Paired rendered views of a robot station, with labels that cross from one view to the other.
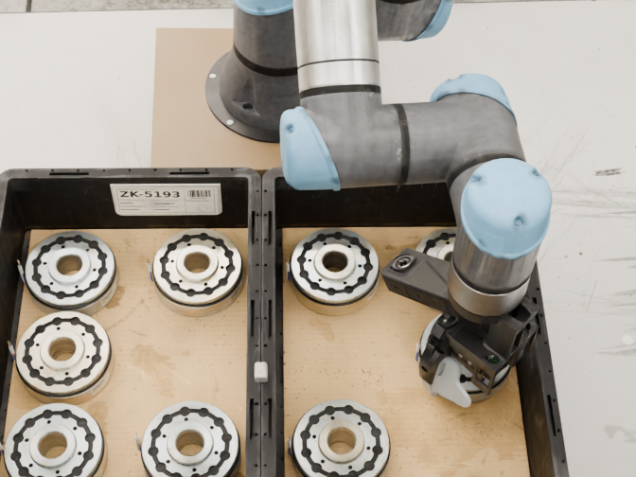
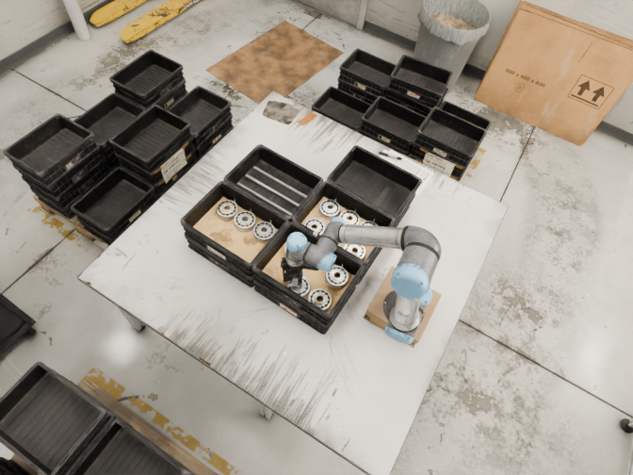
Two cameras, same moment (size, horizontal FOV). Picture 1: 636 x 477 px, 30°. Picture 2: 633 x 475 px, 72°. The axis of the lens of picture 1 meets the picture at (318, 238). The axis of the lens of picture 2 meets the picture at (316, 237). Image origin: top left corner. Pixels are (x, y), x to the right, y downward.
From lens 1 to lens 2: 149 cm
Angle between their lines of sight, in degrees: 56
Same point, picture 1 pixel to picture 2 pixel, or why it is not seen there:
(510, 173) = (300, 241)
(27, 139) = not seen: hidden behind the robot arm
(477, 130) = (316, 249)
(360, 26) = (350, 232)
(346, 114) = (335, 226)
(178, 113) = not seen: hidden behind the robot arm
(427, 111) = (328, 243)
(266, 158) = (381, 291)
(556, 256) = (318, 356)
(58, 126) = not seen: hidden behind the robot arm
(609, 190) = (328, 387)
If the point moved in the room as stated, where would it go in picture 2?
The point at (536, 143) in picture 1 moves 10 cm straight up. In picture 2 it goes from (356, 380) to (360, 374)
